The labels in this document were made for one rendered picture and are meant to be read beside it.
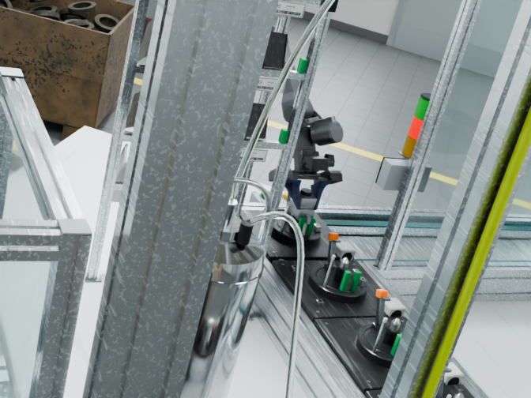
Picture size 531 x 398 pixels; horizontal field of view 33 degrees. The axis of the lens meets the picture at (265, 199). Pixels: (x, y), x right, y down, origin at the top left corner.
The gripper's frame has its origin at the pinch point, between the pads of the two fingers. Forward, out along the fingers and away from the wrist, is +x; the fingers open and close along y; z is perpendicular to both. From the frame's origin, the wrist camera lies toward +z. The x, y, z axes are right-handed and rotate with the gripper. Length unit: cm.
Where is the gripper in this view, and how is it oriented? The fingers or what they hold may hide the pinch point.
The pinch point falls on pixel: (306, 196)
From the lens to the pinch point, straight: 229.5
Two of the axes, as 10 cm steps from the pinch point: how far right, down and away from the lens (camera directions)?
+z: 4.3, -1.5, -8.9
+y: 9.0, 0.4, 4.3
